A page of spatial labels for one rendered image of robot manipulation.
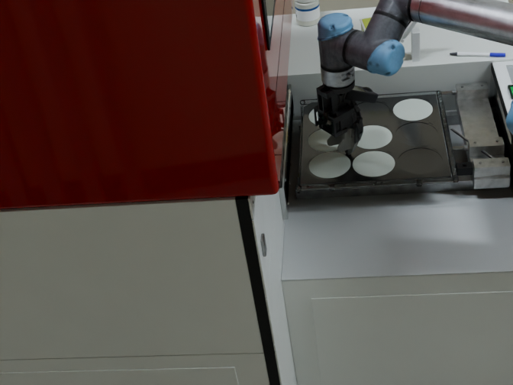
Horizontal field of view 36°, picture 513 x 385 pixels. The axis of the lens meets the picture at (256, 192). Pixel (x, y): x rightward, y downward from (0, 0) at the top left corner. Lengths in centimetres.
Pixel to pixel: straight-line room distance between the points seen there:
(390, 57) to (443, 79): 53
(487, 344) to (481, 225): 27
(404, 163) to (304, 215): 26
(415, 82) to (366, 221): 47
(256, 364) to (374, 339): 35
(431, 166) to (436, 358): 45
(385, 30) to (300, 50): 60
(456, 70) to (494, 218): 46
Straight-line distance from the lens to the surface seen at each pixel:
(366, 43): 169
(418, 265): 177
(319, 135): 201
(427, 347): 192
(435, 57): 217
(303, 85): 216
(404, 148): 195
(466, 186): 195
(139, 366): 170
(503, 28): 158
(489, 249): 181
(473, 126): 206
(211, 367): 167
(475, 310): 184
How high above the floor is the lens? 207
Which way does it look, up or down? 39 degrees down
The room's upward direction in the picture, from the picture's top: 9 degrees counter-clockwise
